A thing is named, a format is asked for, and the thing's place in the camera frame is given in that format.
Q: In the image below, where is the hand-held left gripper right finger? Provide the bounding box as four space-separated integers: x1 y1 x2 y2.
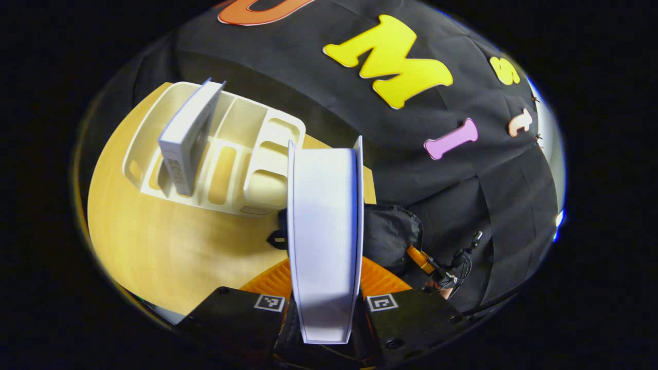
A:
360 257 471 356

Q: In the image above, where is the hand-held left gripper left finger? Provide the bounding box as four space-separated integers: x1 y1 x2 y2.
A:
177 257 294 356

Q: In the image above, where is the blue schoolbag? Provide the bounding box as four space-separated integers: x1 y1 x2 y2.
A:
267 203 425 276

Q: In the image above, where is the white book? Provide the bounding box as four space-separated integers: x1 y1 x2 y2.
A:
157 78 227 197
287 136 364 345

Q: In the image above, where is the white plastic bookshelf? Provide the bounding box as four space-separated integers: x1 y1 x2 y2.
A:
122 81 307 217

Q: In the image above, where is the black backdrop cloth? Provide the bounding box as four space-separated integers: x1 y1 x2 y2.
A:
77 0 566 314

